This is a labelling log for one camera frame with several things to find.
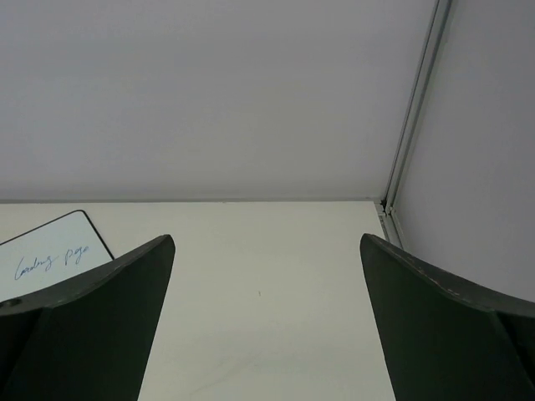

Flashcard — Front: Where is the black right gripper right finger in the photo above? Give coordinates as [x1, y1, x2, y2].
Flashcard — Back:
[360, 234, 534, 400]

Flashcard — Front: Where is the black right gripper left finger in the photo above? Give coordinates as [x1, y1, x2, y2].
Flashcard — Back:
[1, 235, 175, 400]

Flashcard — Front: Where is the white whiteboard black frame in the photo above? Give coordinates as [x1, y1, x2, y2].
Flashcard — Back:
[1, 210, 114, 302]

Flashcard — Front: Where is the aluminium corner post right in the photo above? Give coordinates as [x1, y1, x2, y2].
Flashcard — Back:
[375, 0, 453, 248]

